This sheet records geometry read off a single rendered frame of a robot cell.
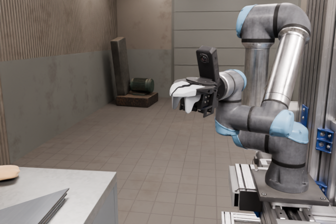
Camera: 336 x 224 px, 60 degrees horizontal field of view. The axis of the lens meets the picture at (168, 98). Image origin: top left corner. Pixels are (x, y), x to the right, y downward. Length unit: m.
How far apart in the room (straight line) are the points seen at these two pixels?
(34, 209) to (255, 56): 0.86
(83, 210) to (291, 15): 0.89
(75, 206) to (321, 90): 0.98
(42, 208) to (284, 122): 0.73
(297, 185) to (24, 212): 0.88
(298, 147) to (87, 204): 0.73
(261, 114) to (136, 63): 7.26
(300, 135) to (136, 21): 7.16
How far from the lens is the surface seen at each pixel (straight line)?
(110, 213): 1.18
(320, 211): 1.27
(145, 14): 7.95
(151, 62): 7.91
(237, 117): 0.85
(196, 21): 7.71
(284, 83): 0.89
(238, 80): 0.85
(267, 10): 1.07
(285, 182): 1.13
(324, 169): 1.38
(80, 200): 1.04
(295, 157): 1.11
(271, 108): 0.84
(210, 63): 0.70
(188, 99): 0.64
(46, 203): 1.01
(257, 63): 1.09
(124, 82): 7.04
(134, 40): 8.00
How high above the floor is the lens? 1.56
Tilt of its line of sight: 11 degrees down
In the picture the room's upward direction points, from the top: straight up
